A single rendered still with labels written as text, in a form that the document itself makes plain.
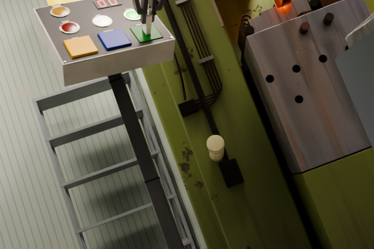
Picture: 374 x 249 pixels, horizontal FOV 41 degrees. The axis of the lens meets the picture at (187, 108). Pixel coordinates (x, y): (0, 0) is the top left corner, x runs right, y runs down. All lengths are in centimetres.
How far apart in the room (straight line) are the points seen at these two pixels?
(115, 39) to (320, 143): 67
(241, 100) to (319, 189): 42
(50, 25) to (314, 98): 80
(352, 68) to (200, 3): 135
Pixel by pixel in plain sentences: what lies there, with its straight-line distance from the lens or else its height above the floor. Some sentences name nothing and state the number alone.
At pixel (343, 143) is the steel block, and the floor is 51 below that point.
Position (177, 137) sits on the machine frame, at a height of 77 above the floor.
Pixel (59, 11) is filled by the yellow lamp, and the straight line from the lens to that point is 157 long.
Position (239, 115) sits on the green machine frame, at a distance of 173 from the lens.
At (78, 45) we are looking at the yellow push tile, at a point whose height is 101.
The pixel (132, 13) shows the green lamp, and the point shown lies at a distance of 157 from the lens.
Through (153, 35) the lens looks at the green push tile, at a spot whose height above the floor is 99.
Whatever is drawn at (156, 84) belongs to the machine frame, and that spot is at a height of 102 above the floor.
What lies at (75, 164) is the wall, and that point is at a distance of 533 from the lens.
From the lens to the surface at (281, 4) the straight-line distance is 167.
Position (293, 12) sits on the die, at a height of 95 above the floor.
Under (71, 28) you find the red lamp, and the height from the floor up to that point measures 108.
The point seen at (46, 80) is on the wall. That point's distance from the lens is 553.
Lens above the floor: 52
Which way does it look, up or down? 9 degrees up
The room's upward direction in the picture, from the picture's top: 21 degrees counter-clockwise
